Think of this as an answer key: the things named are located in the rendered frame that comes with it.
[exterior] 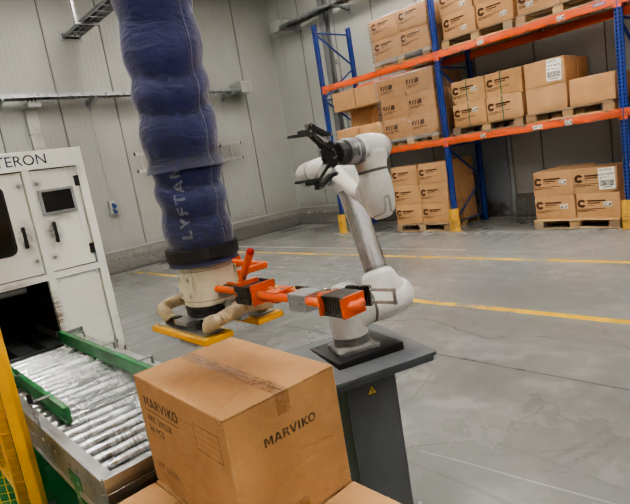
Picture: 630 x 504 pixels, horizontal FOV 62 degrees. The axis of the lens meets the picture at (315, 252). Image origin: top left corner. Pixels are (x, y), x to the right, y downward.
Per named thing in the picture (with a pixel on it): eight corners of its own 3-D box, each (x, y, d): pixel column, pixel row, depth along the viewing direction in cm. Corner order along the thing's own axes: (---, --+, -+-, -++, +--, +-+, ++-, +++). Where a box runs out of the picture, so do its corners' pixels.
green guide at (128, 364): (60, 342, 390) (57, 330, 388) (74, 337, 397) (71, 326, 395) (158, 386, 272) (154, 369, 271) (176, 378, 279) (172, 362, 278)
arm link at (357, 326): (326, 336, 226) (315, 287, 223) (362, 323, 232) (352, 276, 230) (342, 343, 211) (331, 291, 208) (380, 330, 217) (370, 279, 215)
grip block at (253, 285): (234, 304, 149) (230, 284, 148) (262, 294, 155) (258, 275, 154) (251, 307, 142) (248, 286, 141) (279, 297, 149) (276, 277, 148)
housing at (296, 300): (288, 310, 133) (285, 294, 132) (307, 303, 137) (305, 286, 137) (306, 313, 128) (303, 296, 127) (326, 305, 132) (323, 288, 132)
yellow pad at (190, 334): (152, 331, 172) (149, 317, 171) (179, 321, 179) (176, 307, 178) (205, 347, 147) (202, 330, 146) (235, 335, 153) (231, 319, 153)
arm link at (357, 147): (367, 162, 171) (355, 165, 167) (347, 165, 177) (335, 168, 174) (363, 134, 169) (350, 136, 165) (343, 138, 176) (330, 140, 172)
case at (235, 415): (157, 478, 188) (132, 374, 181) (248, 428, 213) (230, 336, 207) (249, 555, 143) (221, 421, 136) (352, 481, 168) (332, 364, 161)
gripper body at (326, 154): (349, 137, 166) (329, 140, 160) (353, 164, 168) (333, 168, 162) (333, 140, 172) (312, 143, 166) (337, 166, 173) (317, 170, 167)
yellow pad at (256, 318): (202, 313, 184) (199, 300, 184) (226, 305, 191) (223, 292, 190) (259, 325, 159) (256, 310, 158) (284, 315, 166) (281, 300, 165)
